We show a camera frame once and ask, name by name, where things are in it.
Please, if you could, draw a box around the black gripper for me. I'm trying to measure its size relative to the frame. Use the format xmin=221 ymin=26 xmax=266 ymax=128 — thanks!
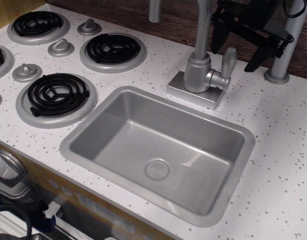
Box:
xmin=210 ymin=0 xmax=294 ymax=73

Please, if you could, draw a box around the grey support pole with base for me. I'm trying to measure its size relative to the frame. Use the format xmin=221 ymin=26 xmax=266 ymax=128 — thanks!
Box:
xmin=264 ymin=0 xmax=307 ymax=85

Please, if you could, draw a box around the silver toy faucet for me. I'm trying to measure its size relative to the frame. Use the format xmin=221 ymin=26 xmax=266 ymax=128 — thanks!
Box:
xmin=148 ymin=0 xmax=232 ymax=111

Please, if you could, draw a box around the grey plastic sink basin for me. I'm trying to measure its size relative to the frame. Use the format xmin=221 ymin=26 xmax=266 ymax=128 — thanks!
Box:
xmin=60 ymin=86 xmax=255 ymax=227

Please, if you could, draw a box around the back right stove burner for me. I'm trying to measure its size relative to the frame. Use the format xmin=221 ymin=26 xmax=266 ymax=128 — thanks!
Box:
xmin=79 ymin=33 xmax=147 ymax=74

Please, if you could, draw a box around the top silver stove knob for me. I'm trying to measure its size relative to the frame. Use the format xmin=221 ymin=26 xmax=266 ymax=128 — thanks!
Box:
xmin=77 ymin=18 xmax=102 ymax=36

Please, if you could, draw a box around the silver stove knob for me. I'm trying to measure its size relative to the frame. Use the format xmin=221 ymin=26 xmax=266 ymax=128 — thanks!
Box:
xmin=47 ymin=38 xmax=75 ymax=58
xmin=77 ymin=18 xmax=102 ymax=36
xmin=12 ymin=63 xmax=42 ymax=83

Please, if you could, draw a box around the middle silver stove knob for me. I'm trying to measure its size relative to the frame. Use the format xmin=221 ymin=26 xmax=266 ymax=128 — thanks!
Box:
xmin=47 ymin=38 xmax=75 ymax=58

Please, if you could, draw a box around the front right stove burner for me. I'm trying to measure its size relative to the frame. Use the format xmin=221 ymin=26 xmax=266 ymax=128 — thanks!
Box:
xmin=16 ymin=73 xmax=98 ymax=129

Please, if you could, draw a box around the back left stove burner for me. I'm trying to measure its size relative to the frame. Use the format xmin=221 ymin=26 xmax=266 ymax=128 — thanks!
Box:
xmin=7 ymin=11 xmax=70 ymax=46

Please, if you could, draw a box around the lower silver stove knob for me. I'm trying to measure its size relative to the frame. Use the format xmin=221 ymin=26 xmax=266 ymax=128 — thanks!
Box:
xmin=12 ymin=63 xmax=42 ymax=83

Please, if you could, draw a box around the left edge stove burner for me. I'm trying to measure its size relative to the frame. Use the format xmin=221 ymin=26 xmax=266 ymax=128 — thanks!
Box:
xmin=0 ymin=45 xmax=14 ymax=78

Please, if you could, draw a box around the silver oven dial knob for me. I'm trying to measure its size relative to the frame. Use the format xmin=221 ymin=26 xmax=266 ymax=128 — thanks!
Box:
xmin=0 ymin=149 xmax=27 ymax=188

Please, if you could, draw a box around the silver faucet lever handle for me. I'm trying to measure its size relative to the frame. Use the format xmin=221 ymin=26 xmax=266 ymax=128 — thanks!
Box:
xmin=205 ymin=47 xmax=237 ymax=91

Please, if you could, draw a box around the black cable top right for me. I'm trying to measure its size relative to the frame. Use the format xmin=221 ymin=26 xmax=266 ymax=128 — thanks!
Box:
xmin=282 ymin=0 xmax=307 ymax=19

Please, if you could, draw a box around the black cable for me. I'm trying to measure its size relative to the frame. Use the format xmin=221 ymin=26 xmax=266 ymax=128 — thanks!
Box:
xmin=282 ymin=0 xmax=307 ymax=19
xmin=0 ymin=204 xmax=33 ymax=240

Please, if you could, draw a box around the black cable lower left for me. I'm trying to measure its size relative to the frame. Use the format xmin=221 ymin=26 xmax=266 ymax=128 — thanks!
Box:
xmin=0 ymin=204 xmax=33 ymax=240

